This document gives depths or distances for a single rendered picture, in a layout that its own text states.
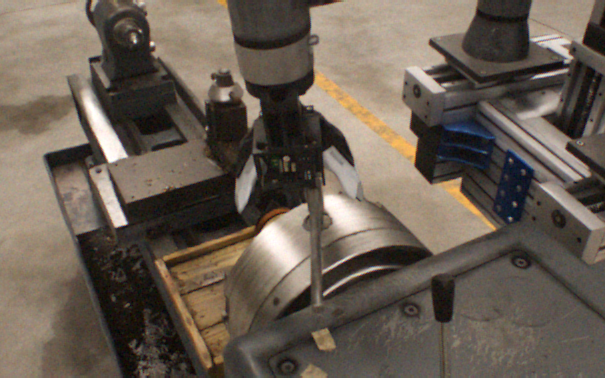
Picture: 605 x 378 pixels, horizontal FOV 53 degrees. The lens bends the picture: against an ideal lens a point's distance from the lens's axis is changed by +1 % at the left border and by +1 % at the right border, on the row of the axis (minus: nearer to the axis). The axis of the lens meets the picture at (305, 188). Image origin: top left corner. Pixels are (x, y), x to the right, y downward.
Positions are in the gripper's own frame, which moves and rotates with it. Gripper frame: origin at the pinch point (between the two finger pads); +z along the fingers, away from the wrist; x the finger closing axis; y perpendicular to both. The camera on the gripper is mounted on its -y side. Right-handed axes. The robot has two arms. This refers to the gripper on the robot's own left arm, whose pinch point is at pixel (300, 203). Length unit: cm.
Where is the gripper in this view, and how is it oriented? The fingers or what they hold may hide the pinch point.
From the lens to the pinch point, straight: 74.8
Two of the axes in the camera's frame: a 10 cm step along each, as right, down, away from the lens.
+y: 0.3, 6.5, -7.6
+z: 1.1, 7.5, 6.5
